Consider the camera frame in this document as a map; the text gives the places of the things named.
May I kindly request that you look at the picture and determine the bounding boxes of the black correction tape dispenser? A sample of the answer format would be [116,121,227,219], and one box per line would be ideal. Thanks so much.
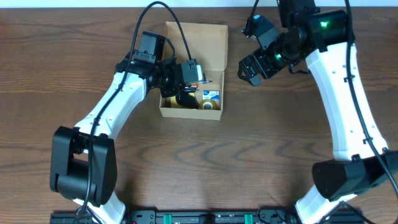
[175,93,200,109]

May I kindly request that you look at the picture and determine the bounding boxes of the white blue eraser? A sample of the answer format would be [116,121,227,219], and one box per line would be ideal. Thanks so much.
[202,90,220,101]

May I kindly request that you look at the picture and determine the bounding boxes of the yellow adhesive tape roll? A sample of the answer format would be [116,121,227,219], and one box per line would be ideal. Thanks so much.
[199,99,217,110]

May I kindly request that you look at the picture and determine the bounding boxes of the cardboard box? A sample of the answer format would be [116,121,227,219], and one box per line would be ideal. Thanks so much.
[159,22,228,121]

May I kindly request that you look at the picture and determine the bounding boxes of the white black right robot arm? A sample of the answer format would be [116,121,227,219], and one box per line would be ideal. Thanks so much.
[238,0,397,223]

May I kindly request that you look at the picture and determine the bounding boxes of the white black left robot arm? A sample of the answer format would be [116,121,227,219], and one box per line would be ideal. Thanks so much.
[50,32,205,223]

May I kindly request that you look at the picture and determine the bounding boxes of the yellow sticky note pad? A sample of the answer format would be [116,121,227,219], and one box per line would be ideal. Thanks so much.
[170,96,198,109]

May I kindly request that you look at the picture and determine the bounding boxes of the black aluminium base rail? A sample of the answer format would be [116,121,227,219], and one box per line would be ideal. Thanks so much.
[49,209,365,224]

